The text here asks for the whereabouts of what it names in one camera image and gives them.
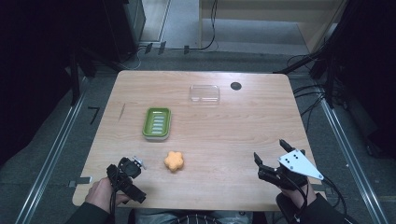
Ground metal table bracket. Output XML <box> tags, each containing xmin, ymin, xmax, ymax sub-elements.
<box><xmin>67</xmin><ymin>175</ymin><xmax>93</xmax><ymax>189</ymax></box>

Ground black hanging cable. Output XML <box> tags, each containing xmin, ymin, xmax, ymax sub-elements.
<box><xmin>186</xmin><ymin>0</ymin><xmax>219</xmax><ymax>52</ymax></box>

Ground black tripod stand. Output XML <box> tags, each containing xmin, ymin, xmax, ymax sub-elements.
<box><xmin>273</xmin><ymin>29</ymin><xmax>347</xmax><ymax>110</ymax></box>

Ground green soap dish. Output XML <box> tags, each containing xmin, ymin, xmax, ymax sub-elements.
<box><xmin>142</xmin><ymin>106</ymin><xmax>173</xmax><ymax>142</ymax></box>

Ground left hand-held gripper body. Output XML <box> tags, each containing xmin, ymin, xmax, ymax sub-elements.
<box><xmin>106</xmin><ymin>156</ymin><xmax>148</xmax><ymax>204</ymax></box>

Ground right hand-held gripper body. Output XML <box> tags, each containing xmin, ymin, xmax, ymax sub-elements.
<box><xmin>257</xmin><ymin>148</ymin><xmax>325</xmax><ymax>191</ymax></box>

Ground black metal stand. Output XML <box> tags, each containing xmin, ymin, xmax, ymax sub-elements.
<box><xmin>68</xmin><ymin>46</ymin><xmax>98</xmax><ymax>107</ymax></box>

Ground aluminium floor rail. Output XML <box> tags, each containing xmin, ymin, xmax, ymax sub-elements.
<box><xmin>14</xmin><ymin>77</ymin><xmax>89</xmax><ymax>224</ymax></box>
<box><xmin>319</xmin><ymin>98</ymin><xmax>390</xmax><ymax>224</ymax></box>

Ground black cabinet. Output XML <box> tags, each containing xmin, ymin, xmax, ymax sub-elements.
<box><xmin>102</xmin><ymin>0</ymin><xmax>147</xmax><ymax>63</ymax></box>

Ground wooden platform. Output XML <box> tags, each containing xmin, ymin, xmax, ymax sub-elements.
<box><xmin>198</xmin><ymin>0</ymin><xmax>350</xmax><ymax>54</ymax></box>

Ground white floor cable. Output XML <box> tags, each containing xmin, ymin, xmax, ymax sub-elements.
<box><xmin>122</xmin><ymin>46</ymin><xmax>148</xmax><ymax>71</ymax></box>

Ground orange flower-shaped soap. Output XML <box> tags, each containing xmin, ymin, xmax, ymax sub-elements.
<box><xmin>163</xmin><ymin>150</ymin><xmax>185</xmax><ymax>173</ymax></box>

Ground clear plastic container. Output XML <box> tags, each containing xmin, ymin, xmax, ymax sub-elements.
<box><xmin>189</xmin><ymin>84</ymin><xmax>221</xmax><ymax>105</ymax></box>

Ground black floor cables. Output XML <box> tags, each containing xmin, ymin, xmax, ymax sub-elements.
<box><xmin>286</xmin><ymin>53</ymin><xmax>331</xmax><ymax>133</ymax></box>

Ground person's left hand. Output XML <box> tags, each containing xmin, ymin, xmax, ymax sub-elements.
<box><xmin>84</xmin><ymin>176</ymin><xmax>132</xmax><ymax>215</ymax></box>

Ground right hand-held gripper cable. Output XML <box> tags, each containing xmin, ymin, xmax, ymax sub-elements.
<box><xmin>289</xmin><ymin>174</ymin><xmax>348</xmax><ymax>223</ymax></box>

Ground person's right hand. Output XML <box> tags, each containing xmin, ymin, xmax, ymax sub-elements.
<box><xmin>279</xmin><ymin>181</ymin><xmax>318</xmax><ymax>210</ymax></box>

